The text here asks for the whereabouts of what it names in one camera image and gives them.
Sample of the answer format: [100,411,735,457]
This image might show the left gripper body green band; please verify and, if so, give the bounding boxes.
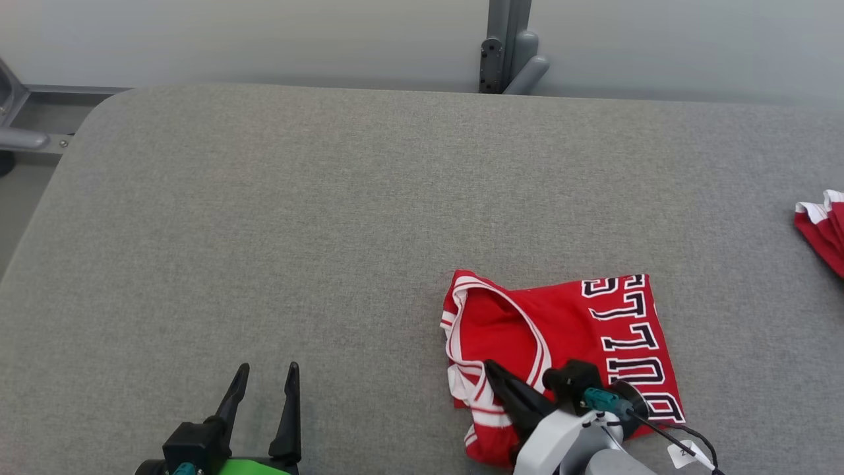
[135,457,302,475]

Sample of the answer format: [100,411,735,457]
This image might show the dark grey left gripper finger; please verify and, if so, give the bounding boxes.
[269,362,303,461]
[206,363,251,451]

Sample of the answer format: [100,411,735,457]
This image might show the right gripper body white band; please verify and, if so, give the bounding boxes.
[513,409,624,475]

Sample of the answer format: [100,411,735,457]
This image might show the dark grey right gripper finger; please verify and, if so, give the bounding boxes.
[485,360,558,441]

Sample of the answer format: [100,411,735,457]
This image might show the red jersey with black lettering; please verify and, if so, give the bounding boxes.
[440,269,687,468]

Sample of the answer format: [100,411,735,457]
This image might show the red shorts with white stripe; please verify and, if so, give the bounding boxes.
[795,190,844,278]

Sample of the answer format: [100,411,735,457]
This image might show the grey fabric sofa cushion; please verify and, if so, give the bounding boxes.
[0,84,844,475]

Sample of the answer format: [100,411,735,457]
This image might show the teal right cable connector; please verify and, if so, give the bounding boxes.
[584,388,634,418]

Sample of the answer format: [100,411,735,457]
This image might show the black right camera cable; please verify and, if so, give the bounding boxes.
[626,409,726,475]

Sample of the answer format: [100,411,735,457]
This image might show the white tag on right cable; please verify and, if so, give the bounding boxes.
[667,441,704,470]

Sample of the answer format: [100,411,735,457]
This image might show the grey metal frame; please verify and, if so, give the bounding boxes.
[0,56,130,156]

